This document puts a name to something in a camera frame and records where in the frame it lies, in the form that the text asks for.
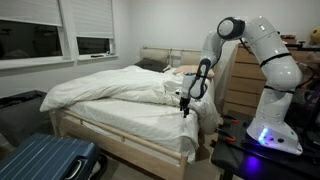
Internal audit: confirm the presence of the pink pillow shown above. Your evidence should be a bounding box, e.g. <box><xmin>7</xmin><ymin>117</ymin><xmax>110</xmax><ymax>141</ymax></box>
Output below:
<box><xmin>172</xmin><ymin>64</ymin><xmax>216</xmax><ymax>80</ymax></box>

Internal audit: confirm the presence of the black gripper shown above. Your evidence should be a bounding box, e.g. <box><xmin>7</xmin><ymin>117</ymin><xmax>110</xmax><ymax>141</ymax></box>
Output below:
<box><xmin>179</xmin><ymin>95</ymin><xmax>191</xmax><ymax>119</ymax></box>

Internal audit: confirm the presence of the narrow window with blind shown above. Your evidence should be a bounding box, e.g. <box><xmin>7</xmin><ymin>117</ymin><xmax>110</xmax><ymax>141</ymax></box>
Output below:
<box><xmin>71</xmin><ymin>0</ymin><xmax>116</xmax><ymax>57</ymax></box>

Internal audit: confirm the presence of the blue ribbed suitcase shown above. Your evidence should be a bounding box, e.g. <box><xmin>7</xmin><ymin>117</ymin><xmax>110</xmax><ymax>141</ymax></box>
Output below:
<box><xmin>0</xmin><ymin>132</ymin><xmax>102</xmax><ymax>180</ymax></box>

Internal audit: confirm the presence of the white duvet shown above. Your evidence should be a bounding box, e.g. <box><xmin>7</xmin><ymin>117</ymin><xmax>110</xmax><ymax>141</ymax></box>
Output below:
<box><xmin>39</xmin><ymin>64</ymin><xmax>222</xmax><ymax>135</ymax></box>

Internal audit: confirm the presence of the white bedsheet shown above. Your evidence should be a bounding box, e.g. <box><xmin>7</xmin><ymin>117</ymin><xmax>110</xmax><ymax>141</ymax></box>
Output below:
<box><xmin>68</xmin><ymin>98</ymin><xmax>201</xmax><ymax>164</ymax></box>

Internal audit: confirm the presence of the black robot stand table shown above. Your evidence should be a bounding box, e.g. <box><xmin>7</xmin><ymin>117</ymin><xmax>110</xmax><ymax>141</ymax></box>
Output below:
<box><xmin>209</xmin><ymin>109</ymin><xmax>320</xmax><ymax>180</ymax></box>

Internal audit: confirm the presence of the dark grey pillow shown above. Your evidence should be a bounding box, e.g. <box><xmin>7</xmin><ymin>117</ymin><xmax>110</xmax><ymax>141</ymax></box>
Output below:
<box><xmin>133</xmin><ymin>57</ymin><xmax>172</xmax><ymax>74</ymax></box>

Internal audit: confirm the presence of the yellow plush toy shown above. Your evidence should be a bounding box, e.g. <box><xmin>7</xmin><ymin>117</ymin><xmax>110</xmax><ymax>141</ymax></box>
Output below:
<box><xmin>309</xmin><ymin>25</ymin><xmax>320</xmax><ymax>46</ymax></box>

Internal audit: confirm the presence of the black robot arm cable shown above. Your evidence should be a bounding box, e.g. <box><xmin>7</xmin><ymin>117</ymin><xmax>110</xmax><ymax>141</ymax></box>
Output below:
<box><xmin>238</xmin><ymin>37</ymin><xmax>296</xmax><ymax>95</ymax></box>

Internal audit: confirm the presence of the wide window with blind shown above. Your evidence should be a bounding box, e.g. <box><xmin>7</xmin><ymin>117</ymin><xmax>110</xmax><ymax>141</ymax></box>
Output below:
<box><xmin>0</xmin><ymin>0</ymin><xmax>65</xmax><ymax>62</ymax></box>

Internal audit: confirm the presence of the orange handled bar clamp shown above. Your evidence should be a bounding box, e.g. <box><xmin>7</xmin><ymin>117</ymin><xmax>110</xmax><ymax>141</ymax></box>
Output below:
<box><xmin>214</xmin><ymin>127</ymin><xmax>238</xmax><ymax>144</ymax></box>
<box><xmin>221</xmin><ymin>113</ymin><xmax>240</xmax><ymax>125</ymax></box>

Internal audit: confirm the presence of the beige padded headboard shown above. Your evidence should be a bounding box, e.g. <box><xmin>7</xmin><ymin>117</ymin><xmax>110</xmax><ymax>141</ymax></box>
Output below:
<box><xmin>139</xmin><ymin>45</ymin><xmax>204</xmax><ymax>68</ymax></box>

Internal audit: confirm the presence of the dark fabric bag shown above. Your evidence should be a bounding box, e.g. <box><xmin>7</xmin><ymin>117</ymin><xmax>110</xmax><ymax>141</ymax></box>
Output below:
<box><xmin>0</xmin><ymin>89</ymin><xmax>52</xmax><ymax>148</ymax></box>

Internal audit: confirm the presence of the light wooden bed frame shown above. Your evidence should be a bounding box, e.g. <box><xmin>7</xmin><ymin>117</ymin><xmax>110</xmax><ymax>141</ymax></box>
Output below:
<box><xmin>48</xmin><ymin>107</ymin><xmax>205</xmax><ymax>180</ymax></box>

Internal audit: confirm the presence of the wooden chest of drawers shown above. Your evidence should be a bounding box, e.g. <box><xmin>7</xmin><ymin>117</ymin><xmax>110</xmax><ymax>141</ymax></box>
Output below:
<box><xmin>221</xmin><ymin>42</ymin><xmax>320</xmax><ymax>118</ymax></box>

